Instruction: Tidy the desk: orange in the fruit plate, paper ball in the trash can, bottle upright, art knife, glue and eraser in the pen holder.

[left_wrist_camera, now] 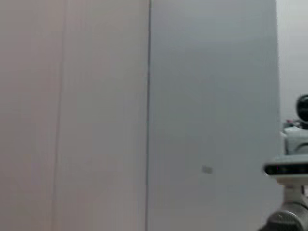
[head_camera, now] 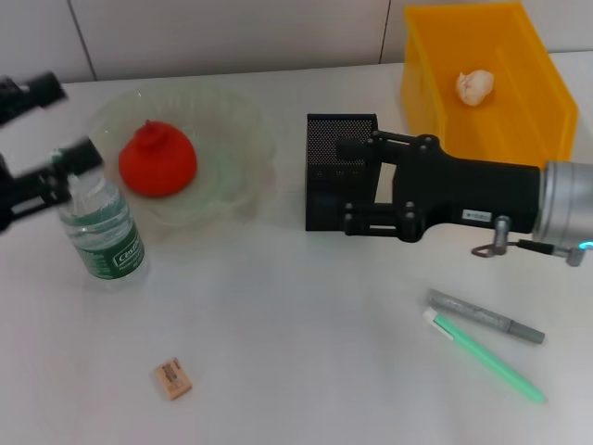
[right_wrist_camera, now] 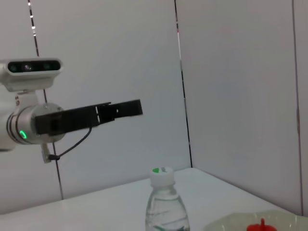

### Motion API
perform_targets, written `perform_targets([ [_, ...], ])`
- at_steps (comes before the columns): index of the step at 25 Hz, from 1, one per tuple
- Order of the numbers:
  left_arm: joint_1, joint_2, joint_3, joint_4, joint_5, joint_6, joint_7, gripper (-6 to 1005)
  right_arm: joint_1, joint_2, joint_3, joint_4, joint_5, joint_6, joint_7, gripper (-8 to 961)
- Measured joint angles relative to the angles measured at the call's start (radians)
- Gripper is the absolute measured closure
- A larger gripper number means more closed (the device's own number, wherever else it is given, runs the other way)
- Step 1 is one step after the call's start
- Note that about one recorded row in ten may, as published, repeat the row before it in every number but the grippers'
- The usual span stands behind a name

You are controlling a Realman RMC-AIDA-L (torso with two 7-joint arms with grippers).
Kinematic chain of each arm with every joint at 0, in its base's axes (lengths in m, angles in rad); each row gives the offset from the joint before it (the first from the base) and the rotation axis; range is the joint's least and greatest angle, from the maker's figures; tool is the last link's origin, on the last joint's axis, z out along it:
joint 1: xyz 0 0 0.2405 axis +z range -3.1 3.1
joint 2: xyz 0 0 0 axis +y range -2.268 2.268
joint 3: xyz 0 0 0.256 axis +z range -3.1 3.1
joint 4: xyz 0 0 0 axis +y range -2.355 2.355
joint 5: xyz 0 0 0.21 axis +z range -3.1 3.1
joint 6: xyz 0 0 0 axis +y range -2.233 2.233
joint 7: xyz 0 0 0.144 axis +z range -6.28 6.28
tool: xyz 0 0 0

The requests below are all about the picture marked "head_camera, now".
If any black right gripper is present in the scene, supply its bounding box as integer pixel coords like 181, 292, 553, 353
334, 129, 543, 243

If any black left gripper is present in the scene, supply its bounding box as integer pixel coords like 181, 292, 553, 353
0, 70, 107, 235

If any clear water bottle green label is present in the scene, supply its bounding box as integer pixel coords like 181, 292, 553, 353
49, 146, 152, 293

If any white paper ball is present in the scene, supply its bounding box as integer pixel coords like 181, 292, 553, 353
455, 69, 496, 108

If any mint green pen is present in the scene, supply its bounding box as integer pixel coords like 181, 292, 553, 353
422, 309, 547, 403

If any beige eraser block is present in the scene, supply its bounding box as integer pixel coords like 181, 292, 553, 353
154, 355, 194, 401

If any black mesh pen holder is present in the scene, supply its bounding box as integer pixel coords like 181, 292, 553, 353
304, 112, 382, 232

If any clear green glass fruit plate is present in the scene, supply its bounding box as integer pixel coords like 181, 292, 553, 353
82, 87, 278, 228

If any grey marker pen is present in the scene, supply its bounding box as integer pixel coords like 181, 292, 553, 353
425, 289, 547, 345

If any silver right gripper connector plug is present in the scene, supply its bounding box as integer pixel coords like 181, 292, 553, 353
492, 215, 511, 257

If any yellow plastic bin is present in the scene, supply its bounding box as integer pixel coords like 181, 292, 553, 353
400, 1, 580, 167

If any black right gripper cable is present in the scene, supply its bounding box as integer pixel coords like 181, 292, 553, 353
471, 239, 593, 269

